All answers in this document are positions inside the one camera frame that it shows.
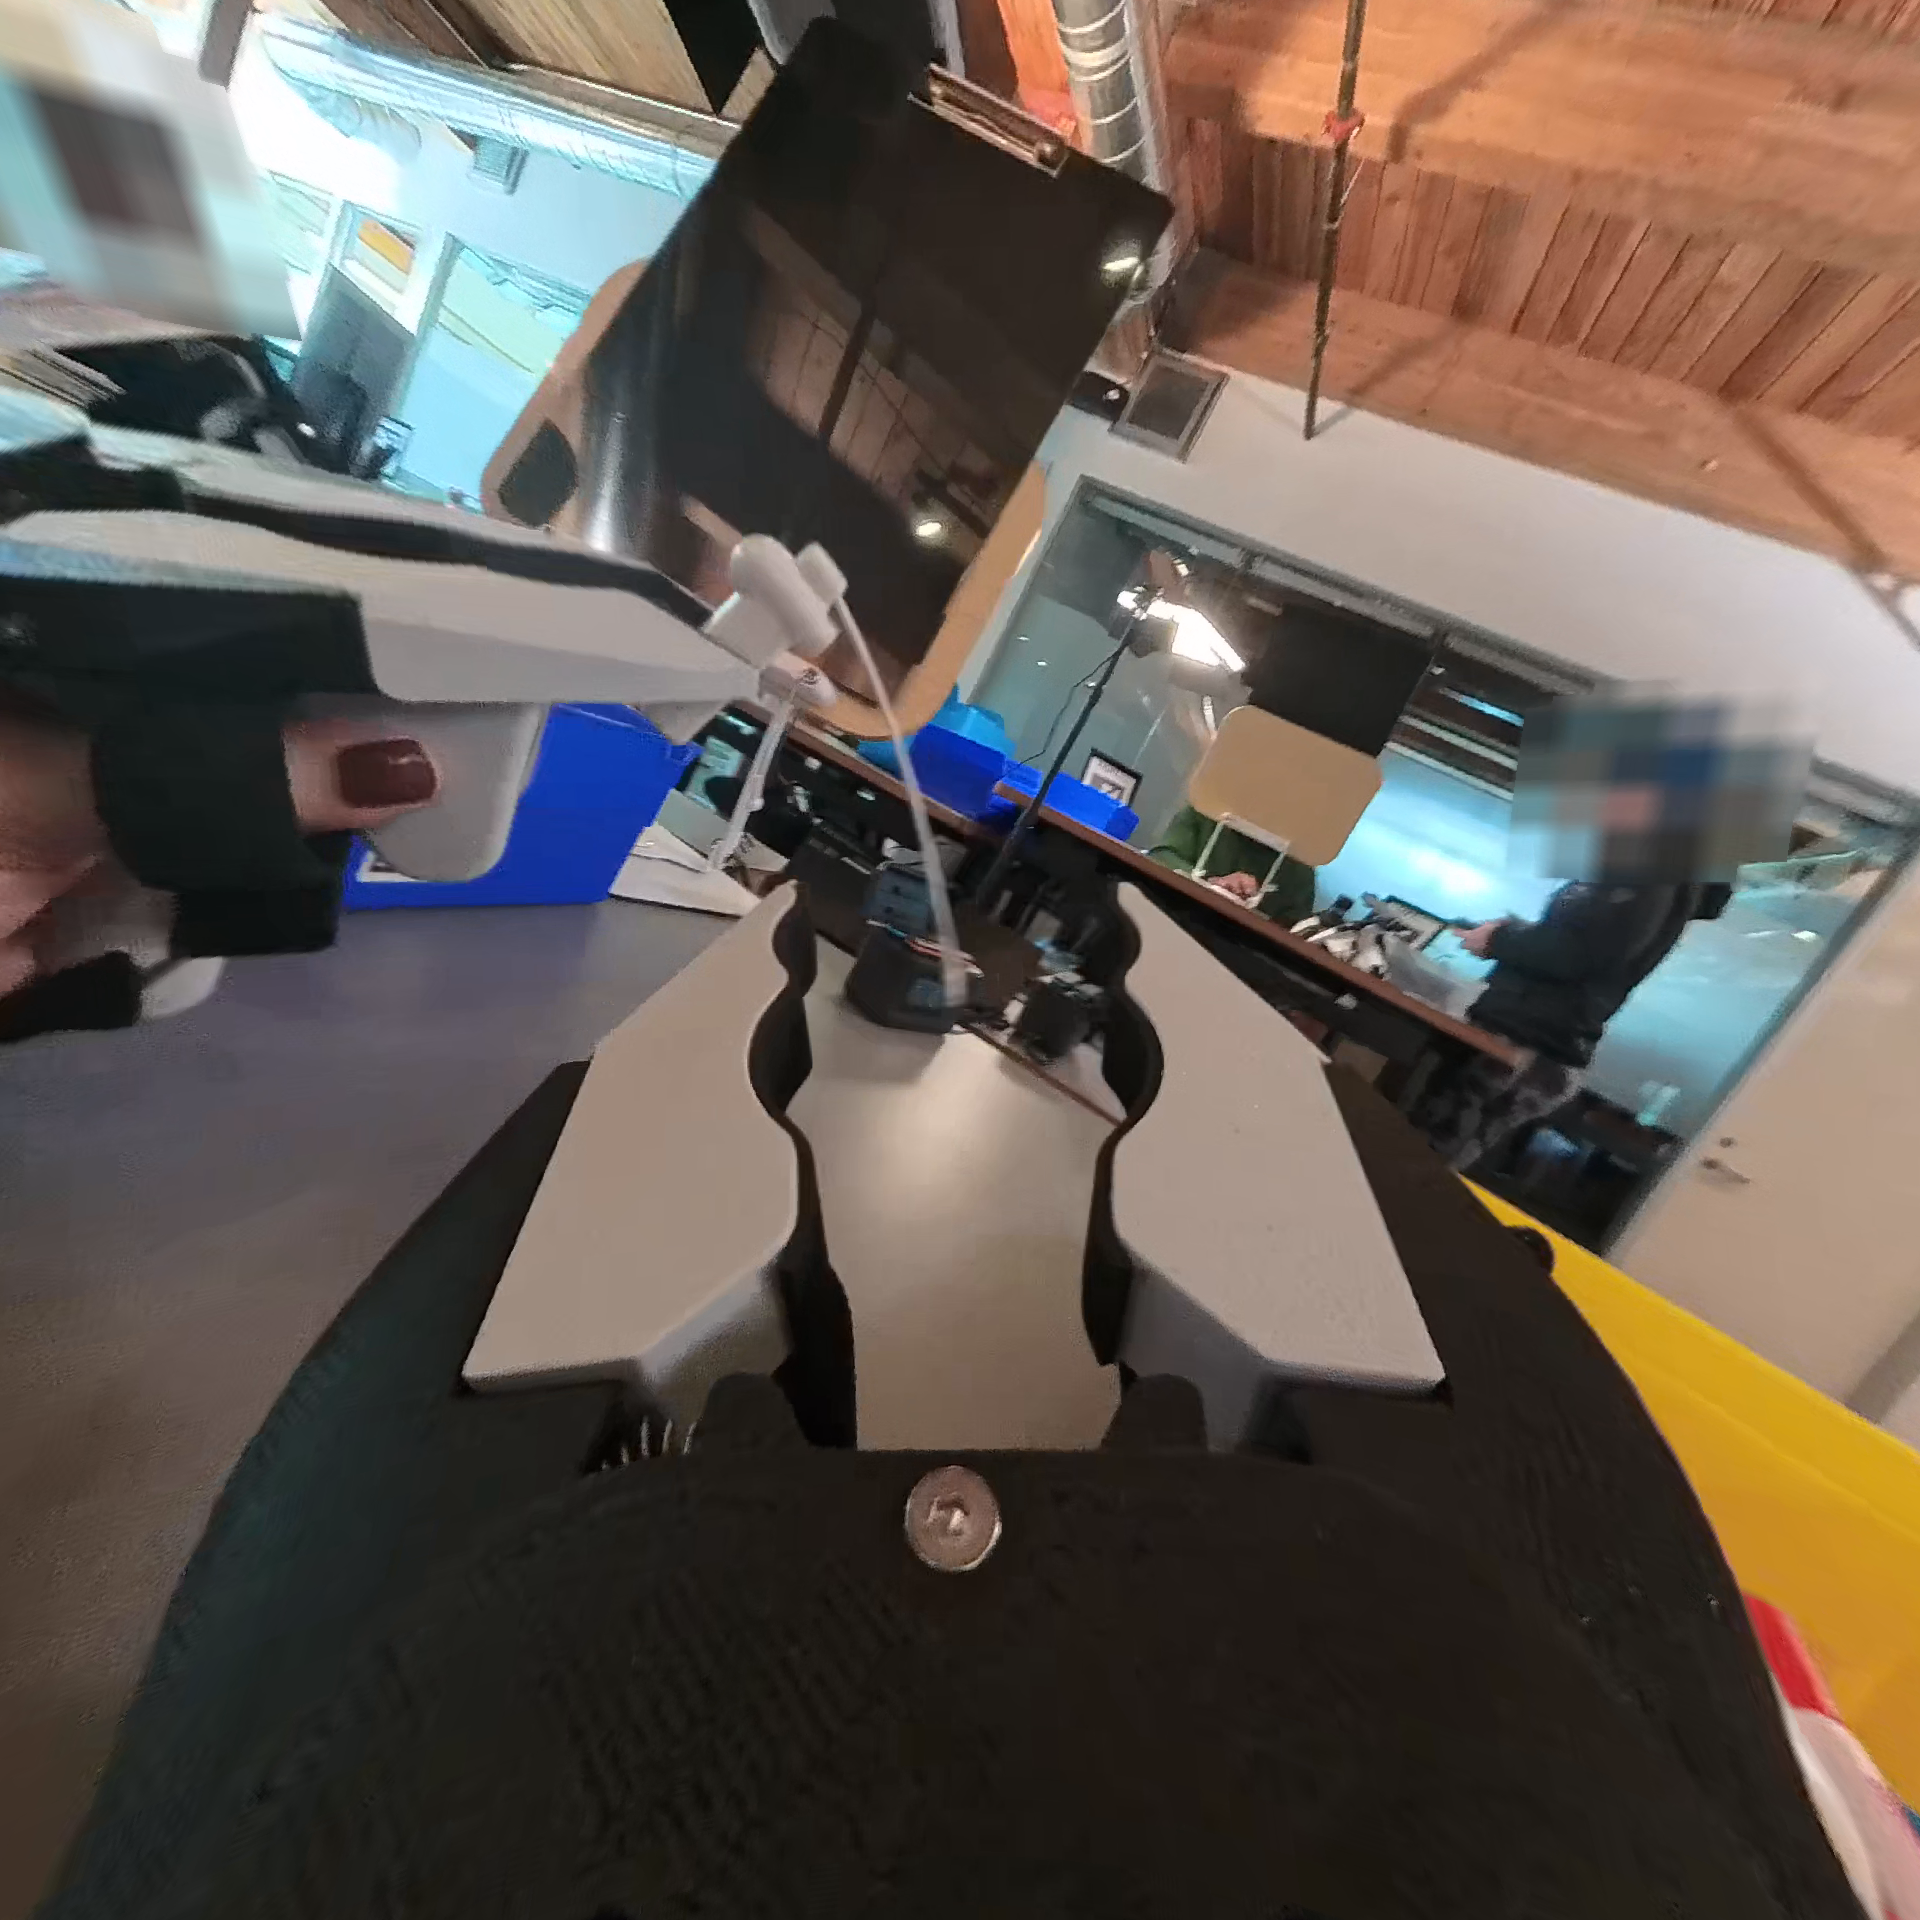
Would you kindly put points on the blue plastic bin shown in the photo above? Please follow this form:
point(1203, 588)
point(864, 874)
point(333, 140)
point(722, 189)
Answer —
point(599, 811)

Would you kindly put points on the blue fabric bags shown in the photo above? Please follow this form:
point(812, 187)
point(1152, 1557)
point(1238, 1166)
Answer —
point(968, 734)

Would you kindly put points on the black battery charger case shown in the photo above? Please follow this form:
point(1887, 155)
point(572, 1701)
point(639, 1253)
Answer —
point(908, 974)

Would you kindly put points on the white double door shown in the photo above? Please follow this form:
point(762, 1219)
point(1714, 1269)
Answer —
point(1800, 1141)

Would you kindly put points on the small black charger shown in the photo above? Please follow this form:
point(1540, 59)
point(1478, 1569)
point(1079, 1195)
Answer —
point(1067, 1020)

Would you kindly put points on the wall vent grille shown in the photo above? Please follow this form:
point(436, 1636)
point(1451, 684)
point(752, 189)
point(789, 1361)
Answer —
point(1167, 405)

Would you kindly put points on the black white tag sign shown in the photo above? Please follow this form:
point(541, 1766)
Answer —
point(1115, 779)

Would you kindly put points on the studio light on tripod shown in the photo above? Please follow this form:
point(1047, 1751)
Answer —
point(1102, 705)

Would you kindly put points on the black hanging panel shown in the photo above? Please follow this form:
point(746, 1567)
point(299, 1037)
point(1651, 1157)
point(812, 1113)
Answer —
point(1343, 675)

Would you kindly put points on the yellow plastic bin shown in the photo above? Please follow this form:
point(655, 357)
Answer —
point(1724, 1396)

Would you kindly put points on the person's left hand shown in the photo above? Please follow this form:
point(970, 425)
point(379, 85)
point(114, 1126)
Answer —
point(360, 773)

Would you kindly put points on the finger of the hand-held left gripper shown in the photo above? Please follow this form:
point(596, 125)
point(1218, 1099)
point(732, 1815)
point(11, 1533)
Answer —
point(524, 646)
point(301, 484)

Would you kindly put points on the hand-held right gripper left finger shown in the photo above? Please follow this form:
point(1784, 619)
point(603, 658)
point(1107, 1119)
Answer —
point(645, 1201)

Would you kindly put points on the black metal hanging frame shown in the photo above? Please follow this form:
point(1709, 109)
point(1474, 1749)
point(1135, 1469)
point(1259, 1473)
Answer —
point(1336, 225)

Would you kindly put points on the silver ventilation duct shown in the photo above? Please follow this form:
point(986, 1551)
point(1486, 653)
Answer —
point(1109, 76)

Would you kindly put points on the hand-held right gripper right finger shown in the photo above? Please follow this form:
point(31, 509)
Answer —
point(1276, 1201)

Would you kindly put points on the blue background bin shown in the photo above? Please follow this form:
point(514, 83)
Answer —
point(1072, 803)

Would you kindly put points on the tan backed screen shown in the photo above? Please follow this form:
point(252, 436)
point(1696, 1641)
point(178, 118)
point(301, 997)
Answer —
point(1283, 780)

